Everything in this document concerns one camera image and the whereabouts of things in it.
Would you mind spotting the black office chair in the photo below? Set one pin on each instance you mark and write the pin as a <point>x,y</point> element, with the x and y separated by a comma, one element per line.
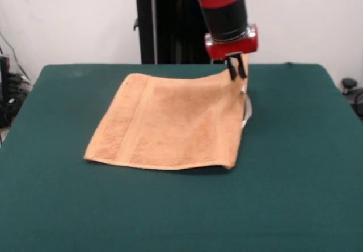
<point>353,93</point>

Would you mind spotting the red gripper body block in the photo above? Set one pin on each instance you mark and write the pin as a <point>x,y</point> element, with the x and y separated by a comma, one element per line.
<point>235,47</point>

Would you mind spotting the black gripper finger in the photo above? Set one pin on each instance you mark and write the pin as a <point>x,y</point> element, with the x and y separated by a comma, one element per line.
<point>232,70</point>
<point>242,67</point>

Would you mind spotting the tan terry towel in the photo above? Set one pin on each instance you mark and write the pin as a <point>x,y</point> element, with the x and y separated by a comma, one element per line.
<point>170,121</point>

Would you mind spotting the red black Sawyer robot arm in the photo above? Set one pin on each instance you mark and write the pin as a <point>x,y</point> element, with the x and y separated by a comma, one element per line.
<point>224,10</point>

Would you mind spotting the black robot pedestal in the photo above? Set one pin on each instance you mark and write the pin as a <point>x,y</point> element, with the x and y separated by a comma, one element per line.
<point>170,36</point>

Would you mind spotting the dark green table cloth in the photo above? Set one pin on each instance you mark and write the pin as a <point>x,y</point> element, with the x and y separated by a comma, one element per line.
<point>297,178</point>

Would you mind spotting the black electronics box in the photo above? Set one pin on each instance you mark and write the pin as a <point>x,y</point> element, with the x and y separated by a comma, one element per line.
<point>4,73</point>

